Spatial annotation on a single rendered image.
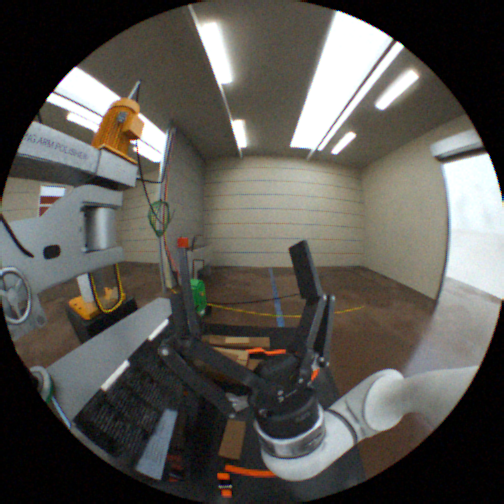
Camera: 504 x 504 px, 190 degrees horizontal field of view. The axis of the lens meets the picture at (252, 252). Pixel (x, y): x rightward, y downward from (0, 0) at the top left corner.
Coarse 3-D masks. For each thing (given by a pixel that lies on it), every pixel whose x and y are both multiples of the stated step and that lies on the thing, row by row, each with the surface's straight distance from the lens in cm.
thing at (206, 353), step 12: (180, 336) 12; (192, 336) 14; (180, 348) 12; (192, 348) 13; (204, 348) 13; (204, 360) 13; (216, 360) 13; (228, 360) 14; (228, 372) 14; (240, 372) 14; (252, 372) 16; (252, 384) 15; (264, 384) 15; (276, 384) 16; (276, 396) 17
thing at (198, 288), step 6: (192, 270) 239; (192, 276) 241; (192, 282) 227; (198, 282) 221; (192, 288) 222; (198, 288) 218; (204, 288) 230; (198, 294) 220; (204, 294) 232; (198, 300) 223; (204, 300) 235; (204, 306) 238; (210, 306) 243; (198, 312) 228; (204, 312) 241; (210, 312) 247
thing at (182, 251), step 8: (184, 248) 13; (184, 256) 12; (184, 264) 12; (184, 272) 12; (184, 280) 12; (184, 288) 12; (184, 296) 12; (192, 296) 12; (192, 304) 12; (192, 312) 12; (192, 320) 12; (192, 328) 12
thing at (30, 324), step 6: (24, 312) 82; (30, 318) 71; (42, 318) 69; (24, 324) 71; (30, 324) 72; (42, 324) 69; (12, 330) 71; (18, 330) 72; (24, 330) 72; (30, 330) 72; (12, 336) 71; (18, 336) 72
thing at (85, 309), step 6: (108, 288) 183; (108, 294) 165; (72, 300) 178; (78, 300) 172; (114, 300) 148; (72, 306) 166; (78, 306) 158; (84, 306) 154; (90, 306) 149; (78, 312) 152; (84, 312) 142; (90, 312) 138; (96, 312) 139; (90, 318) 138
